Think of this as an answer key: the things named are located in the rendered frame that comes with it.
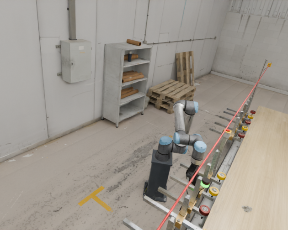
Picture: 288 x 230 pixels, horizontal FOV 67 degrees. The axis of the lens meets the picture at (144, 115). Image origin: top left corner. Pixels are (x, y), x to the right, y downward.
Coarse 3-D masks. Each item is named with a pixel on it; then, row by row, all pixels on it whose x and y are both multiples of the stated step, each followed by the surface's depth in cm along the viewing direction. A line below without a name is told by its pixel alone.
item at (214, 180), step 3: (180, 165) 229; (183, 165) 227; (186, 165) 226; (186, 168) 226; (198, 174) 220; (201, 174) 218; (210, 180) 215; (213, 180) 213; (216, 180) 212; (219, 183) 210
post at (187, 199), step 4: (188, 196) 146; (184, 200) 147; (188, 200) 145; (184, 204) 148; (188, 204) 150; (184, 208) 149; (180, 212) 153; (184, 212) 151; (176, 228) 160; (180, 228) 158
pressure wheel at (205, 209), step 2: (200, 206) 170; (202, 206) 170; (204, 206) 171; (206, 206) 171; (200, 208) 168; (202, 208) 169; (204, 208) 168; (206, 208) 169; (208, 208) 169; (200, 210) 168; (202, 210) 167; (204, 210) 167; (206, 210) 168; (208, 210) 167; (200, 212) 168; (202, 212) 166; (204, 212) 165; (206, 212) 166; (208, 212) 166; (202, 214) 167; (204, 214) 166; (206, 214) 166; (202, 218) 173
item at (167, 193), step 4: (160, 188) 188; (160, 192) 187; (164, 192) 185; (168, 192) 185; (168, 196) 184; (172, 196) 181; (176, 196) 182; (180, 200) 179; (192, 208) 173; (196, 208) 174; (196, 212) 173; (204, 216) 169
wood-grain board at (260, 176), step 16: (256, 112) 361; (272, 112) 370; (256, 128) 307; (272, 128) 314; (256, 144) 268; (272, 144) 273; (240, 160) 233; (256, 160) 237; (272, 160) 241; (240, 176) 210; (256, 176) 213; (272, 176) 216; (224, 192) 188; (240, 192) 190; (256, 192) 193; (272, 192) 195; (224, 208) 172; (240, 208) 174; (256, 208) 176; (272, 208) 178; (208, 224) 157; (224, 224) 159; (240, 224) 161; (256, 224) 162; (272, 224) 164
